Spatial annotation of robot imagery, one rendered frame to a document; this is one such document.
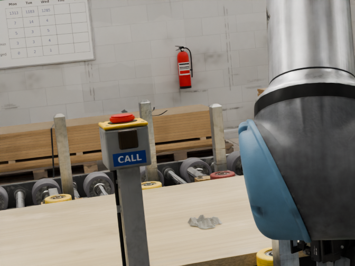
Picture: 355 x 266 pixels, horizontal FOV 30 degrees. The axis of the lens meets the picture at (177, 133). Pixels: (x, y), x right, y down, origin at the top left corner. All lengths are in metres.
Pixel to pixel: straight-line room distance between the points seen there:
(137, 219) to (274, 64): 0.49
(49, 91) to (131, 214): 7.27
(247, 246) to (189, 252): 0.12
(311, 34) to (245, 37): 7.97
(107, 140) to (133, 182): 0.09
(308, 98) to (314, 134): 0.03
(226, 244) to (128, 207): 0.42
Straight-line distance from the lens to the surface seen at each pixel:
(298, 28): 0.65
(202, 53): 8.48
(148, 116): 2.17
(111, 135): 1.03
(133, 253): 1.09
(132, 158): 1.04
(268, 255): 1.34
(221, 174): 2.11
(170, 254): 1.41
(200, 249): 1.42
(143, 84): 8.37
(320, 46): 0.64
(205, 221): 1.57
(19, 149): 7.08
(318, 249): 1.04
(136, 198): 1.07
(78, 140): 7.06
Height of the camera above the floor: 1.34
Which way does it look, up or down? 8 degrees down
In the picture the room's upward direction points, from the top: 5 degrees counter-clockwise
